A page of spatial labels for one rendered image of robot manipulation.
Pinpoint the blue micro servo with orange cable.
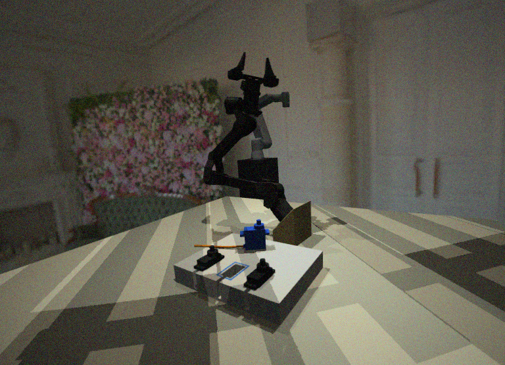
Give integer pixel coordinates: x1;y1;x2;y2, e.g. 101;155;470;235
194;220;270;251

